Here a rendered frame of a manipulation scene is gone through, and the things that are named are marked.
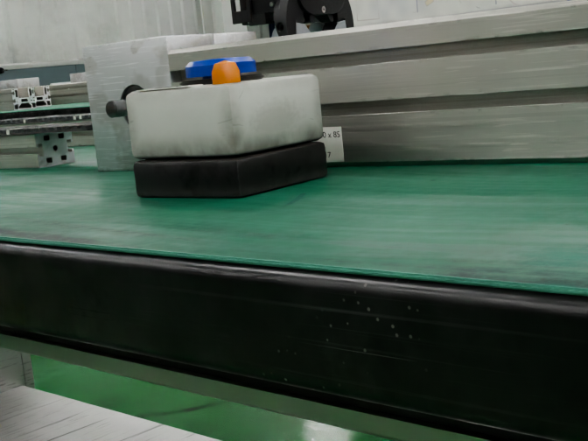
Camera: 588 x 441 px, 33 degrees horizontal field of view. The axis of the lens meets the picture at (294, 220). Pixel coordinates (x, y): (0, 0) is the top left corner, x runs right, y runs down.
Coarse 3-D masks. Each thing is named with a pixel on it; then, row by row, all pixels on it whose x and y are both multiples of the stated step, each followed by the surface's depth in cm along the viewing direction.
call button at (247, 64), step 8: (248, 56) 55; (192, 64) 54; (200, 64) 54; (208, 64) 54; (240, 64) 54; (248, 64) 55; (192, 72) 54; (200, 72) 54; (208, 72) 54; (240, 72) 54
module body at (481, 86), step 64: (576, 0) 51; (256, 64) 66; (320, 64) 63; (384, 64) 58; (448, 64) 56; (512, 64) 53; (576, 64) 51; (384, 128) 59; (448, 128) 57; (512, 128) 54; (576, 128) 52
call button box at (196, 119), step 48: (144, 96) 54; (192, 96) 52; (240, 96) 51; (288, 96) 54; (144, 144) 55; (192, 144) 53; (240, 144) 51; (288, 144) 54; (144, 192) 56; (192, 192) 53; (240, 192) 51
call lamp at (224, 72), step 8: (216, 64) 51; (224, 64) 51; (232, 64) 51; (216, 72) 51; (224, 72) 51; (232, 72) 51; (216, 80) 51; (224, 80) 51; (232, 80) 51; (240, 80) 51
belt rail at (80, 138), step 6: (72, 120) 110; (78, 120) 110; (84, 120) 109; (90, 120) 108; (0, 126) 118; (6, 126) 118; (12, 126) 117; (72, 132) 112; (78, 132) 111; (84, 132) 110; (90, 132) 110; (78, 138) 110; (84, 138) 110; (90, 138) 109; (72, 144) 111; (78, 144) 110; (84, 144) 110; (90, 144) 109
